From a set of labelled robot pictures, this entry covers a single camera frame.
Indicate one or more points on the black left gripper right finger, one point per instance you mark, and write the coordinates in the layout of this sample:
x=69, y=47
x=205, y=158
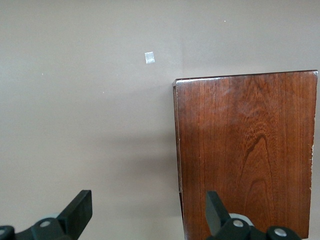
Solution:
x=215, y=217

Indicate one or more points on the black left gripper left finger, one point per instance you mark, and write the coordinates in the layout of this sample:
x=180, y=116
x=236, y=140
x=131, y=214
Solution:
x=75, y=215

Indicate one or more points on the dark brown wooden cabinet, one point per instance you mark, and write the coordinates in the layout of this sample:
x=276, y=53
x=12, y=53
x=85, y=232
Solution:
x=250, y=150

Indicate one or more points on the small square tape piece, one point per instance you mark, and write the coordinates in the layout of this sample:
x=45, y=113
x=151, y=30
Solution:
x=149, y=58

